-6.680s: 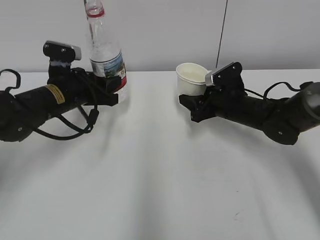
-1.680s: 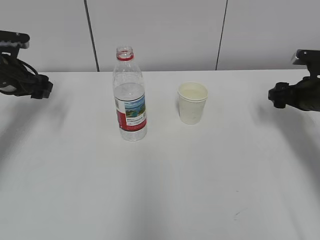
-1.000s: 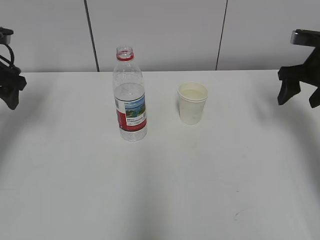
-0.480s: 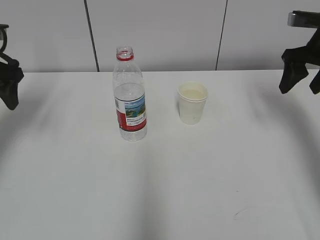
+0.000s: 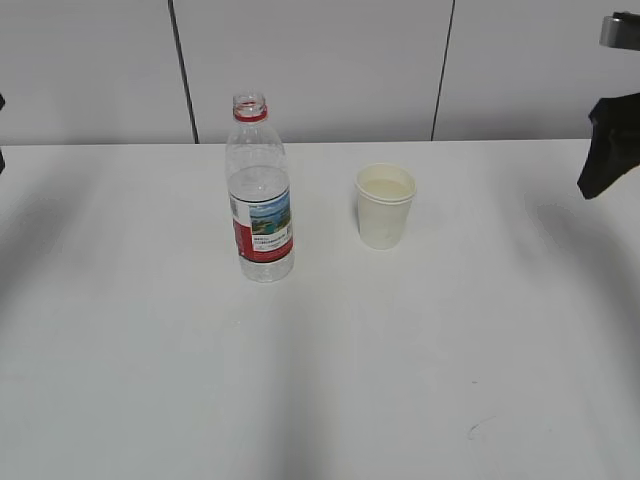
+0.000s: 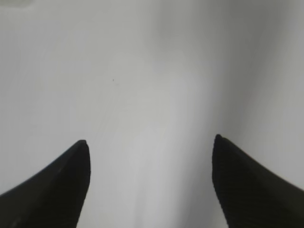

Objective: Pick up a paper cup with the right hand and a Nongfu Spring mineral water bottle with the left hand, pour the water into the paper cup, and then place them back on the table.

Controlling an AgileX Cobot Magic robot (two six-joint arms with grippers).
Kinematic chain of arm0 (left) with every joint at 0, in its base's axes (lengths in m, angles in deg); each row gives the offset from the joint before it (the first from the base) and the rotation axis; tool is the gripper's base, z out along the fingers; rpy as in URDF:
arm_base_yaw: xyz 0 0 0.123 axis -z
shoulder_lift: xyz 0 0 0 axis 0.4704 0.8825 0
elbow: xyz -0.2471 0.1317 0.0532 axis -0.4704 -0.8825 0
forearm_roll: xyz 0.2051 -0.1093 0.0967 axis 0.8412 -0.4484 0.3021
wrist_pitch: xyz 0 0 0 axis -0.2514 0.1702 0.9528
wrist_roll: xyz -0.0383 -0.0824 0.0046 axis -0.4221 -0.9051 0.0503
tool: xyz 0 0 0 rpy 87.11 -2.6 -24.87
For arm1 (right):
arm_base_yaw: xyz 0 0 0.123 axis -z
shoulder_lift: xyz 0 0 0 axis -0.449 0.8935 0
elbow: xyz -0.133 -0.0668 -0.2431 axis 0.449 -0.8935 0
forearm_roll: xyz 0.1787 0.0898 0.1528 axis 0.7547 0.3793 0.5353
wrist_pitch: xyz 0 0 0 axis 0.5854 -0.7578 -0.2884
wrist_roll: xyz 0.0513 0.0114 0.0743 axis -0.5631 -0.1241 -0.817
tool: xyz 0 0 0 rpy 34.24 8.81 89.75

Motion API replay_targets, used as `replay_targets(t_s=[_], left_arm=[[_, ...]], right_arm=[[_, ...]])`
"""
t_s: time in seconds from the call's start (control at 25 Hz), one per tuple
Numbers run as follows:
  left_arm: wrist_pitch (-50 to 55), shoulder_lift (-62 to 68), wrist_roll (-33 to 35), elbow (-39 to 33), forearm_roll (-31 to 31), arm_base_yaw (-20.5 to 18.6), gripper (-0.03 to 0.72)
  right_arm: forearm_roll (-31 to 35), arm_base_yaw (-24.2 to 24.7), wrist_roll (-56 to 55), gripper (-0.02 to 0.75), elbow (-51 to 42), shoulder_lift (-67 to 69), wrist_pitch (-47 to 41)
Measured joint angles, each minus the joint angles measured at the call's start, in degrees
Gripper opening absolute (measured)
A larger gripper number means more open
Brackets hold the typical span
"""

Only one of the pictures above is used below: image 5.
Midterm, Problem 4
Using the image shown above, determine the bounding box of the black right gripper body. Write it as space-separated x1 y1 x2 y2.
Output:
577 93 639 200

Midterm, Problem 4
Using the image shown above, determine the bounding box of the white paper cup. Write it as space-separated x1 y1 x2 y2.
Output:
355 163 416 250

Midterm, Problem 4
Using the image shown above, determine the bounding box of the clear plastic water bottle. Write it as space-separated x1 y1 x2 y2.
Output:
225 91 294 283

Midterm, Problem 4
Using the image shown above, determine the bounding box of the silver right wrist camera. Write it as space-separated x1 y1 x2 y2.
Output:
599 12 640 51

